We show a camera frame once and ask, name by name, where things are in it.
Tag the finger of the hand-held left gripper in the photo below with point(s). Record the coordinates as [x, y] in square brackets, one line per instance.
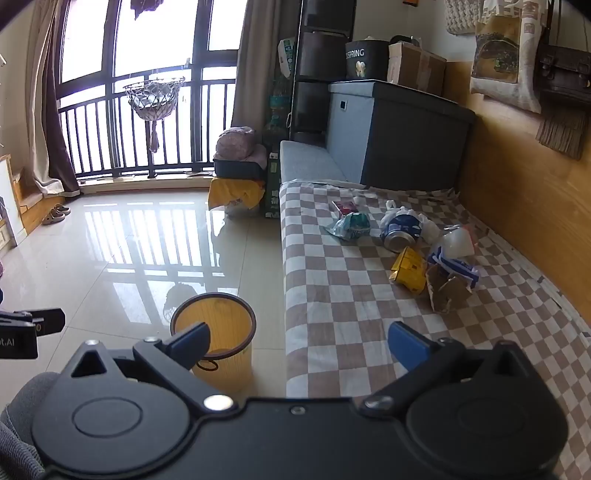
[48, 321]

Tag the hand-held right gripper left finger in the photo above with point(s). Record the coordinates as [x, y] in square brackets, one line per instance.
[191, 341]

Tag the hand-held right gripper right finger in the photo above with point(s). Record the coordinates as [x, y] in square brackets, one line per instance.
[406, 344]

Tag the yellow bin with brown rim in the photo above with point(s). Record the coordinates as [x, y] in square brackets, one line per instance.
[231, 323]

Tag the yellow paper box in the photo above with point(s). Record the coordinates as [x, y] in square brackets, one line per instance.
[408, 272]

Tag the blue white paper packaging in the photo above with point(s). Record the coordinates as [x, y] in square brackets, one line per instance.
[461, 270]

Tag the blue drink can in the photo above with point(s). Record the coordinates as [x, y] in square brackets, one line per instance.
[400, 230]

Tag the clear plastic zip bag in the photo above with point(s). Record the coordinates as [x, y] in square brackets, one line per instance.
[458, 242]

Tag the green white plastic packet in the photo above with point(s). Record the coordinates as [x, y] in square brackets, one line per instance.
[353, 225]

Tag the red snack packet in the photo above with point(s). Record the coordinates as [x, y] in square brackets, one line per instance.
[342, 207]

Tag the person's grey clothing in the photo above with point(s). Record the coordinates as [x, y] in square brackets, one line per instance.
[27, 397]

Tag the brown white checkered blanket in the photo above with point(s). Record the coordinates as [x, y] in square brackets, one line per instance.
[346, 286]

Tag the beige slipper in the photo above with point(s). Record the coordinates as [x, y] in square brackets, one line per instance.
[62, 210]
[53, 218]

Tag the wooden step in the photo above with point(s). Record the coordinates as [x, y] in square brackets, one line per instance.
[34, 203]

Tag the white framed board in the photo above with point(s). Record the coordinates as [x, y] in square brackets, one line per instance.
[7, 203]

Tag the white printed bag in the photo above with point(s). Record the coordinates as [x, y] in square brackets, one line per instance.
[240, 210]

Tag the yellow cloth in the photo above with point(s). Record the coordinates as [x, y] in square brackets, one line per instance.
[231, 191]

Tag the brown curtain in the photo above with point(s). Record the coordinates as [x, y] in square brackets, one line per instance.
[64, 157]

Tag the green carton box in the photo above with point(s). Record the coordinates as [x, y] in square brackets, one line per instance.
[272, 194]

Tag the black plastic tray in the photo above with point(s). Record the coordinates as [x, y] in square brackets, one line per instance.
[238, 169]

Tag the black balcony railing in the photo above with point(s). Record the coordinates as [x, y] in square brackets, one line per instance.
[106, 138]

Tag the pink cushion on tray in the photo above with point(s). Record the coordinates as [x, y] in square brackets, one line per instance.
[238, 143]

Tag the grey bench cushion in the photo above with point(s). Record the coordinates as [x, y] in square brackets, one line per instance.
[307, 164]

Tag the grey storage box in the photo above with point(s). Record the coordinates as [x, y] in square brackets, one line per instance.
[415, 138]

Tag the hanging macrame basket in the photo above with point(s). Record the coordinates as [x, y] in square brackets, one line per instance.
[154, 99]

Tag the pack of water bottles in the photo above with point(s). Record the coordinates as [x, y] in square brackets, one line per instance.
[278, 108]

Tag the brown cardboard box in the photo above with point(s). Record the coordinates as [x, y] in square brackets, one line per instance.
[415, 67]

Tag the grey beige curtain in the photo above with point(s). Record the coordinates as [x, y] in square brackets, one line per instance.
[249, 69]

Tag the black round container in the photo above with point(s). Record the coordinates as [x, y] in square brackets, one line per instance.
[367, 60]

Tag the black framed window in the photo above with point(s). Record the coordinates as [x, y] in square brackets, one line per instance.
[198, 46]

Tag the black drawer tower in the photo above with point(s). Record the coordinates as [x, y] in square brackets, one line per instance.
[323, 60]

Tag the white green tissue pack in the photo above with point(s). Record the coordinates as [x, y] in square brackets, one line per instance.
[286, 55]

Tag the printed cream tote bag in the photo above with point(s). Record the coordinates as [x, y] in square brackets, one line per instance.
[505, 55]

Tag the brown leather fringed bag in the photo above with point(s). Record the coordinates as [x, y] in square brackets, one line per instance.
[565, 74]

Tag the dark hanging clothes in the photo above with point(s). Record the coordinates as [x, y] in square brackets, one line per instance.
[145, 7]

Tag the white knitted bag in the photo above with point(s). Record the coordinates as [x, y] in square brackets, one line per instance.
[461, 16]

